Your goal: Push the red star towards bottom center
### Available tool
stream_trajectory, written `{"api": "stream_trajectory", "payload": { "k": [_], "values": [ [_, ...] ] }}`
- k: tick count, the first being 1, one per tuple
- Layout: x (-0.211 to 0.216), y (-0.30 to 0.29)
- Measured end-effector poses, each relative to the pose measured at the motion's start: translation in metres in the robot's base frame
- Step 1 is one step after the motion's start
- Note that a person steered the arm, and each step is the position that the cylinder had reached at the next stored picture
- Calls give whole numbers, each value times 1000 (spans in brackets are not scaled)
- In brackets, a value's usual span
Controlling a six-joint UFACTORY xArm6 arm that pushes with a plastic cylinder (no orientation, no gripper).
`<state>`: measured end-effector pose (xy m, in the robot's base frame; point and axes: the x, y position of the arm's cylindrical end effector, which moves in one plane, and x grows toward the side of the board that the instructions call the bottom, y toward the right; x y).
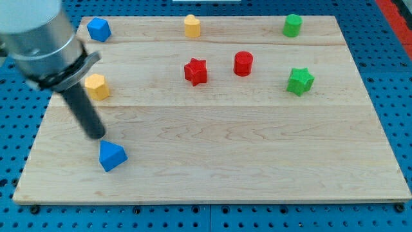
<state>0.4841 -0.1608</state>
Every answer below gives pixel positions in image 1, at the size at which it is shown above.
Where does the red star block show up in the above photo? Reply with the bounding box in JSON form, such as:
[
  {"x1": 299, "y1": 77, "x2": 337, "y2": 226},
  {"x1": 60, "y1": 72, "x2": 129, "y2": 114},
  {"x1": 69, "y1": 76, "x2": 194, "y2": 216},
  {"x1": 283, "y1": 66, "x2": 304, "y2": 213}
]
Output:
[{"x1": 184, "y1": 58, "x2": 207, "y2": 86}]

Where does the yellow heart block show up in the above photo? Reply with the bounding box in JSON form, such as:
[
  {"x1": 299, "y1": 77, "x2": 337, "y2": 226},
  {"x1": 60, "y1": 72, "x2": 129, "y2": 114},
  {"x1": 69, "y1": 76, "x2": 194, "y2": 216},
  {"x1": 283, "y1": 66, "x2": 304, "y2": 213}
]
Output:
[{"x1": 183, "y1": 14, "x2": 201, "y2": 38}]

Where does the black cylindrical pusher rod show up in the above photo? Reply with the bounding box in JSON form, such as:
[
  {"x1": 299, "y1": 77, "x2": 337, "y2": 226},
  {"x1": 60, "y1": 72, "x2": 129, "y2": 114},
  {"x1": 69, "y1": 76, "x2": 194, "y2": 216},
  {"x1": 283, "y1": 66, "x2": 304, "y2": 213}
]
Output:
[{"x1": 61, "y1": 82, "x2": 106, "y2": 139}]

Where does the green cylinder block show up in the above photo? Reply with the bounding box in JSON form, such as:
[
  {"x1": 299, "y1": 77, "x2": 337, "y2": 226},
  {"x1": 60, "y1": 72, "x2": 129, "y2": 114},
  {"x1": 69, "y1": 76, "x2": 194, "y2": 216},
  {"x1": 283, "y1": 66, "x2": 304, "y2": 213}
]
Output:
[{"x1": 283, "y1": 14, "x2": 303, "y2": 37}]

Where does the yellow hexagon block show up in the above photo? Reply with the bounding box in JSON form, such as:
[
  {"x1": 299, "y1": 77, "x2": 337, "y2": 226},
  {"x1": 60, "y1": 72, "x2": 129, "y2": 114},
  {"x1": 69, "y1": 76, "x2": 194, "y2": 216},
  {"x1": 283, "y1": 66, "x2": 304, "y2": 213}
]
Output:
[{"x1": 84, "y1": 74, "x2": 110, "y2": 101}]

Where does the red tape strip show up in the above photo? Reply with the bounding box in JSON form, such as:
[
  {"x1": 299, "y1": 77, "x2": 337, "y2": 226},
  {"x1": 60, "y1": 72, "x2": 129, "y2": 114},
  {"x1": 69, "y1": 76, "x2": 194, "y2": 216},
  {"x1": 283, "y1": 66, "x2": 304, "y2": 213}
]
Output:
[{"x1": 376, "y1": 0, "x2": 411, "y2": 58}]

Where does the blue triangle block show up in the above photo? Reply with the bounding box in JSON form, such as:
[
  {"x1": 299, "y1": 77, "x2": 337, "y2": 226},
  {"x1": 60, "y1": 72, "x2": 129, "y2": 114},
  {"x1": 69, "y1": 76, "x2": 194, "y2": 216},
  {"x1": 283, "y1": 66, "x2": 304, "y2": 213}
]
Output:
[{"x1": 99, "y1": 140, "x2": 128, "y2": 172}]

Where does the blue cube block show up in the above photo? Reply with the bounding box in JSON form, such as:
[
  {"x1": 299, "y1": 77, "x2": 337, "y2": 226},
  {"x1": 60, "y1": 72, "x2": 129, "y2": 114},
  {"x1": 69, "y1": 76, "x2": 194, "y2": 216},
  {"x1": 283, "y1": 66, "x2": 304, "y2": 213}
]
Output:
[{"x1": 87, "y1": 17, "x2": 111, "y2": 42}]

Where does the green star block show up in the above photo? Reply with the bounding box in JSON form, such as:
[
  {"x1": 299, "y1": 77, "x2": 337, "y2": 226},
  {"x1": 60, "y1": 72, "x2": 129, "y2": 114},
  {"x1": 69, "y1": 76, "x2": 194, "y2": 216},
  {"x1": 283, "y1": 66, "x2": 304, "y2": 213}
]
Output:
[{"x1": 286, "y1": 68, "x2": 315, "y2": 97}]

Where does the wooden board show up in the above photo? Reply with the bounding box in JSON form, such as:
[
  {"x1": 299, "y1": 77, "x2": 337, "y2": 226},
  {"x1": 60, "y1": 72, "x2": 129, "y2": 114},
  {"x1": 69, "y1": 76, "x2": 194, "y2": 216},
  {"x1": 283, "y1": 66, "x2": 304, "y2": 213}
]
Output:
[{"x1": 13, "y1": 15, "x2": 411, "y2": 205}]

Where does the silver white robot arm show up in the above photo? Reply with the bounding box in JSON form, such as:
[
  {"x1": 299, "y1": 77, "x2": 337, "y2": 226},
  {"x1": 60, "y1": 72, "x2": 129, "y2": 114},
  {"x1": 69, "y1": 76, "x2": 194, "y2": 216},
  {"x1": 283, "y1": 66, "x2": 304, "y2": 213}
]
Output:
[{"x1": 1, "y1": 0, "x2": 106, "y2": 139}]

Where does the red cylinder block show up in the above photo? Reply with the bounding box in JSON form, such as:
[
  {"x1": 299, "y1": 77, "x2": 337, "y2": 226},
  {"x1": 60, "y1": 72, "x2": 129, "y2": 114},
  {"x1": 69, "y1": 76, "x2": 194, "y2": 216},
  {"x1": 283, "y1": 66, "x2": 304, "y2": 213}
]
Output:
[{"x1": 233, "y1": 51, "x2": 254, "y2": 77}]

